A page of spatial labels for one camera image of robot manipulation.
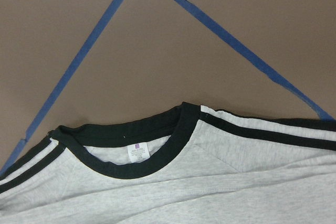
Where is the grey t-shirt black trim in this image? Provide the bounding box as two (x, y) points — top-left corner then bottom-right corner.
(1, 102), (335, 223)

